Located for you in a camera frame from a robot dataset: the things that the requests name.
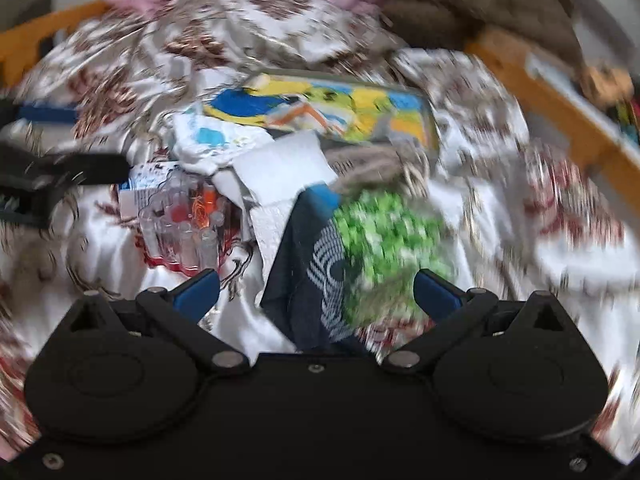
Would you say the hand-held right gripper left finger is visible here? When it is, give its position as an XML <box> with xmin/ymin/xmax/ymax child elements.
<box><xmin>65</xmin><ymin>269</ymin><xmax>251</xmax><ymax>375</ymax></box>

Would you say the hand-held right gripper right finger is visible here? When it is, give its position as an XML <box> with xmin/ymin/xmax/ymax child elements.
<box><xmin>381</xmin><ymin>268</ymin><xmax>577</xmax><ymax>374</ymax></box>

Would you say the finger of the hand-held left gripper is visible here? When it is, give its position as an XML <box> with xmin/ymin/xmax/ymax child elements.
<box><xmin>0</xmin><ymin>141</ymin><xmax>130</xmax><ymax>193</ymax></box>
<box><xmin>0</xmin><ymin>99</ymin><xmax>80</xmax><ymax>125</ymax></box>

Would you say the colourful printed box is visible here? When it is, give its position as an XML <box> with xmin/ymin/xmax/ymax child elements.
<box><xmin>202</xmin><ymin>72</ymin><xmax>442</xmax><ymax>155</ymax></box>

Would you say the green patterned cloth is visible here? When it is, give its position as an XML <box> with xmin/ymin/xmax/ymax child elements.
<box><xmin>331</xmin><ymin>189</ymin><xmax>457</xmax><ymax>328</ymax></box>

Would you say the clear plastic tube case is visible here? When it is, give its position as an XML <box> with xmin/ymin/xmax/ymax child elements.
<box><xmin>117</xmin><ymin>161</ymin><xmax>247</xmax><ymax>277</ymax></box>

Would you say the floral satin blanket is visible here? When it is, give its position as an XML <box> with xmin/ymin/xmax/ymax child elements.
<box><xmin>0</xmin><ymin>0</ymin><xmax>632</xmax><ymax>463</ymax></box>

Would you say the navy cloth with white print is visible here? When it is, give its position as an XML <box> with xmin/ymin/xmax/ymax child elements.
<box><xmin>259</xmin><ymin>186</ymin><xmax>383</xmax><ymax>357</ymax></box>

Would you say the white cloth with blue print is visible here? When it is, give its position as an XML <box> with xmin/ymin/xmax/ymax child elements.
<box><xmin>170</xmin><ymin>110</ymin><xmax>273</xmax><ymax>177</ymax></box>

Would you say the grey fringed scarf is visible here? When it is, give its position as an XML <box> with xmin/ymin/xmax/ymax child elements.
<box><xmin>324</xmin><ymin>141</ymin><xmax>437</xmax><ymax>202</ymax></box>

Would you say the brown puffer jacket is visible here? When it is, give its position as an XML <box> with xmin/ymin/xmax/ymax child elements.
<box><xmin>379</xmin><ymin>0</ymin><xmax>583</xmax><ymax>63</ymax></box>

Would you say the wooden bed frame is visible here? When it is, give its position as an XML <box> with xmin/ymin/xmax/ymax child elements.
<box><xmin>0</xmin><ymin>0</ymin><xmax>640</xmax><ymax>213</ymax></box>

